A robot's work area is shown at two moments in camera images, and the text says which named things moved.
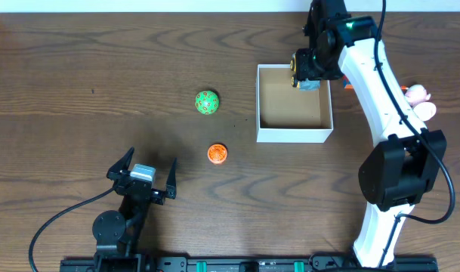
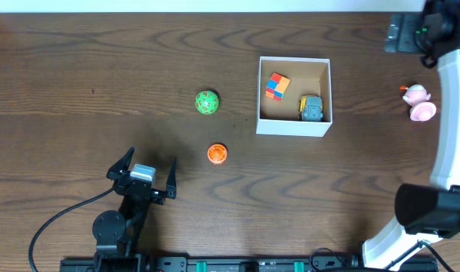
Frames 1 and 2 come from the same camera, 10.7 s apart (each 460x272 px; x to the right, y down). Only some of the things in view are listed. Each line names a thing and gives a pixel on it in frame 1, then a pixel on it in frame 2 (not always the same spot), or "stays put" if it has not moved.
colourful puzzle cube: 346,82 → 276,86
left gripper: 140,185 stays put
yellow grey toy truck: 303,84 → 310,108
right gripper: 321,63 → 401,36
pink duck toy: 417,97 stays put
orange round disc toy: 217,153 stays put
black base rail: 317,263 stays put
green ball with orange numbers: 207,102 stays put
